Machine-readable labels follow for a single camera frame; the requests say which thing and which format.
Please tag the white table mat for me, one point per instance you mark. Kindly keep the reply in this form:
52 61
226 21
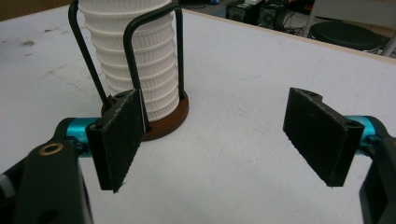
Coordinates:
230 93

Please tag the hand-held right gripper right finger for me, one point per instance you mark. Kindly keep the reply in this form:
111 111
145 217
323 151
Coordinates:
317 137

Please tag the black computer tower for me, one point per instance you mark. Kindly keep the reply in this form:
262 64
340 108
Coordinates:
272 17
241 14

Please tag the black round stool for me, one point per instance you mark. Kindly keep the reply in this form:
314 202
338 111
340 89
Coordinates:
345 34

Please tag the stack of white paper cups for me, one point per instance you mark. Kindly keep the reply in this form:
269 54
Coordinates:
152 56

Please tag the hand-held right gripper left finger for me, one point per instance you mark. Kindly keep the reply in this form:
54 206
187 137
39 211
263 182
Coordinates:
116 140

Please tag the white metal stand leg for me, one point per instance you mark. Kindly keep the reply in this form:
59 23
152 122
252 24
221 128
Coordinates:
312 17
390 46

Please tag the round dark cup base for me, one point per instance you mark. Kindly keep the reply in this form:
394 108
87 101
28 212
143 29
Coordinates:
172 119

